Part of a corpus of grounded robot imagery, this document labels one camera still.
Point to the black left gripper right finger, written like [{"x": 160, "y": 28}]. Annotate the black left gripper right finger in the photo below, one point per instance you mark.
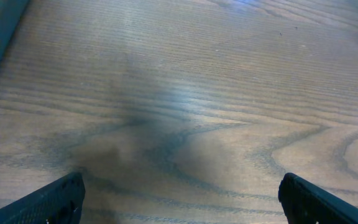
[{"x": 306, "y": 203}]

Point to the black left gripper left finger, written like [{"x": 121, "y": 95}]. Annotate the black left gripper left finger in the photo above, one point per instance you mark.
[{"x": 59, "y": 202}]

